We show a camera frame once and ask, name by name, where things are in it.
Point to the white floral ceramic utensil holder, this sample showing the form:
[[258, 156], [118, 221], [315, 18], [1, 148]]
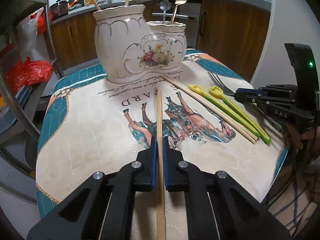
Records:
[[117, 52]]

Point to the brown pressure cooker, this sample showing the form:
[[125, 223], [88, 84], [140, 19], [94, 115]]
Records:
[[60, 7]]

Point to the beige plaid cloth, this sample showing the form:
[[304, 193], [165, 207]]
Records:
[[297, 205]]

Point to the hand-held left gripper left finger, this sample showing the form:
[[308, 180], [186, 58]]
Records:
[[153, 165]]

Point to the yellow tulip fruit pick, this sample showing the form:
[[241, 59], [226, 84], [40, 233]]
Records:
[[216, 92]]

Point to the orange kitchen tool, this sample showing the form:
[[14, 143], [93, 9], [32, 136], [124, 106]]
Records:
[[73, 2]]

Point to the white plastic bag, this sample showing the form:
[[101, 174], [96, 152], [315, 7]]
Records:
[[28, 40]]

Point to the wooden base cabinets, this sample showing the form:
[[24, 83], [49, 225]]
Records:
[[230, 30]]

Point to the metal shelf rack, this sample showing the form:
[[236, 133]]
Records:
[[27, 5]]

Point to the hanging red plastic bag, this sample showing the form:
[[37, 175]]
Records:
[[41, 22]]

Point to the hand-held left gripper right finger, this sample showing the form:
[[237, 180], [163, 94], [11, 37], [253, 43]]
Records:
[[167, 165]]

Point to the person's right hand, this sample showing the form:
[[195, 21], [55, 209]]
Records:
[[297, 137]]

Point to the built-in steel oven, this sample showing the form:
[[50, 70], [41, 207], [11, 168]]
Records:
[[192, 32]]

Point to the crumpled red plastic bag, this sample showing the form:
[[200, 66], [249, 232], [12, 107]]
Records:
[[32, 71]]

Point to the yellow-green plastic chopsticks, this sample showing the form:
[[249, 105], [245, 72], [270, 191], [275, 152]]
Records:
[[196, 89]]

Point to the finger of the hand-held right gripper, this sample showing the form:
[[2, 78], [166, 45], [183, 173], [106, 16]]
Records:
[[250, 92], [252, 100]]

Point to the printed quilted tablecloth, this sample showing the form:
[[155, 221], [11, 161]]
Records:
[[87, 135]]

